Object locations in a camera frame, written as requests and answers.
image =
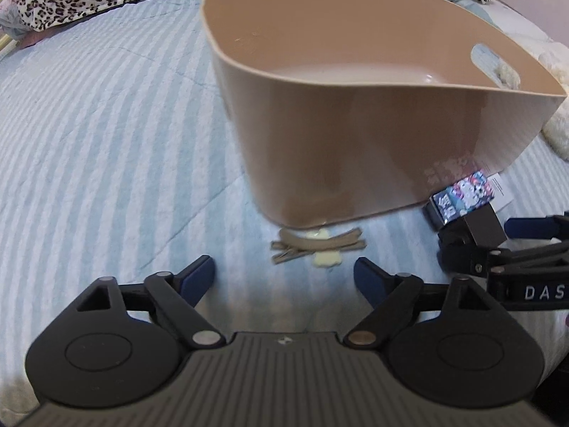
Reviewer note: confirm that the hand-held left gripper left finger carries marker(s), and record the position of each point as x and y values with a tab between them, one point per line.
195	280

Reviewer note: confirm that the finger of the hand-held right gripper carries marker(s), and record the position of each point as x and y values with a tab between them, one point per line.
529	227
460	255

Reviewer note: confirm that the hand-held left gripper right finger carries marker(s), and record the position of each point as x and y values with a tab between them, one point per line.
369	280

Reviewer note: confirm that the white paper leaflet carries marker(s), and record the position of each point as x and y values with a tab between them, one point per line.
501	191

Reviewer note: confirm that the small black cartoon-print box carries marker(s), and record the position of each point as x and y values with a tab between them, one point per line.
466	195

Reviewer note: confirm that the light blue striped bed cover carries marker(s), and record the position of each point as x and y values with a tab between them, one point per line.
111	142

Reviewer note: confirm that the white fluffy plush toy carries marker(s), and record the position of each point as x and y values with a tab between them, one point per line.
558	133

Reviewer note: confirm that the brown ribbon hair clip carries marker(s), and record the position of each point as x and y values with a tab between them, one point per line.
293	244

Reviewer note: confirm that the beige plastic storage tub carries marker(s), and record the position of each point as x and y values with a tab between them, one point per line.
355	142

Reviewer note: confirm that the white quilted bedding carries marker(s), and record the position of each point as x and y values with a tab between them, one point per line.
511	22

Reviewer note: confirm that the cream flower hair clip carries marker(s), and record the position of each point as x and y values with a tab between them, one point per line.
326	259

